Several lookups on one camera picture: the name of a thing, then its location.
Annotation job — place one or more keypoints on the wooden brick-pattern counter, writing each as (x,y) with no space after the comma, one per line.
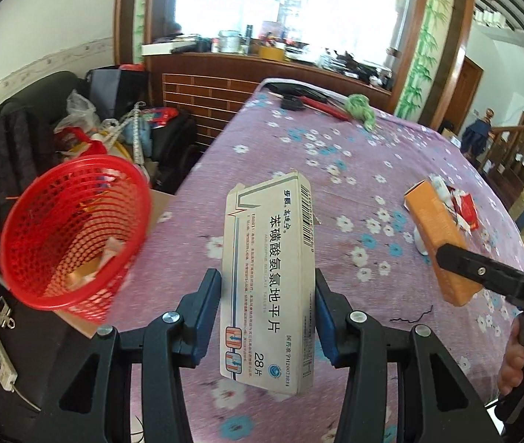
(188,97)

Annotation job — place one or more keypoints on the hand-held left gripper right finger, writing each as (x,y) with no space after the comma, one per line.
(328,327)

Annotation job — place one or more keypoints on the brown tape box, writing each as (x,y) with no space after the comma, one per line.
(271,53)

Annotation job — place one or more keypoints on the red plastic bag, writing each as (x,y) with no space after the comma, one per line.
(82,140)

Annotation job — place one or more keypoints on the wooden stair railing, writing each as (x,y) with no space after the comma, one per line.
(515,152)

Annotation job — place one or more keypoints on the red printed bag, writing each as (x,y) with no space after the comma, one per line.
(162,116)

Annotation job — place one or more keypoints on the black flat case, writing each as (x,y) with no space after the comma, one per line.
(289,87)

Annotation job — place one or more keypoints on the small cardboard box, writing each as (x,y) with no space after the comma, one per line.
(451,134)

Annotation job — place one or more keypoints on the black thread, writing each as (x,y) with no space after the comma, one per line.
(407,320)

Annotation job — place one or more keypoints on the black pouch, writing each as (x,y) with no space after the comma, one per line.
(292,102)

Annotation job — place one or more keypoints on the clear plastic bag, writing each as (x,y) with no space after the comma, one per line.
(77,110)

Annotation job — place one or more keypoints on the red plastic basket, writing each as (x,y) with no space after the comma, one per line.
(58,240)

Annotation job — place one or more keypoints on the dark jacket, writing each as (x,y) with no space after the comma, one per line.
(478,134)

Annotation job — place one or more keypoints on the orange plastic tub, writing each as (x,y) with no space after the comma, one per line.
(428,221)

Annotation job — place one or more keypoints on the dark metal flask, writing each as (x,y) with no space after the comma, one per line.
(248,39)

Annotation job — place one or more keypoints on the bamboo wall painting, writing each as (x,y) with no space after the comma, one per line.
(425,46)

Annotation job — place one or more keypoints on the red wrapper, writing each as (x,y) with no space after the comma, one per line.
(467,210)

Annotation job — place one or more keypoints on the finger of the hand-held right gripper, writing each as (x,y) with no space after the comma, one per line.
(474,270)

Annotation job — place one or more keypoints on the black sofa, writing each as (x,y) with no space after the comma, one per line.
(54,85)

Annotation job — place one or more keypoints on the purple floral tablecloth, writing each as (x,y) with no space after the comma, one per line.
(358,170)

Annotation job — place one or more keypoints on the green cloth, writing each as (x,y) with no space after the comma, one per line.
(358,106)

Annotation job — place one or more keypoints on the white power strip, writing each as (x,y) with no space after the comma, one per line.
(1,360)

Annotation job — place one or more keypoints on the black paper bag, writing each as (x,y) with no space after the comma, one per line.
(114,92)

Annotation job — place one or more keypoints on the wooden door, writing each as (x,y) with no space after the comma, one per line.
(467,92)

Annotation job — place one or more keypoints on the black backpack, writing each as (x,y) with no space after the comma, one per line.
(17,147)

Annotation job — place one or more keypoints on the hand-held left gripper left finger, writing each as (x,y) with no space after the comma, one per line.
(206,309)

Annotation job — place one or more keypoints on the white medicine box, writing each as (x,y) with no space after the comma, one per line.
(266,286)

